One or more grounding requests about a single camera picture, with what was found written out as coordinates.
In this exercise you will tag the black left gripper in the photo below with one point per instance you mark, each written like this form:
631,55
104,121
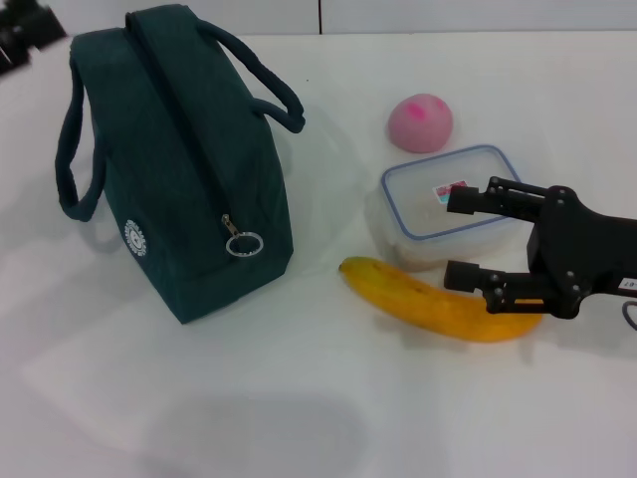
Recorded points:
25,25

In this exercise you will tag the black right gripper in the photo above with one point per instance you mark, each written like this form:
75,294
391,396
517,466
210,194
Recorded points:
567,249

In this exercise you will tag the clear plastic food container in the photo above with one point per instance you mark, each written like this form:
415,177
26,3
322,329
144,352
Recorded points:
418,199

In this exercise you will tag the yellow banana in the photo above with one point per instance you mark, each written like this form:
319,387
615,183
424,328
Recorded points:
423,304

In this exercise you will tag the pink peach toy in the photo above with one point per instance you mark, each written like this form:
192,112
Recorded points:
420,124

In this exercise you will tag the dark teal insulated lunch bag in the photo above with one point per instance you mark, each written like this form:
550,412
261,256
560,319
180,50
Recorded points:
199,164

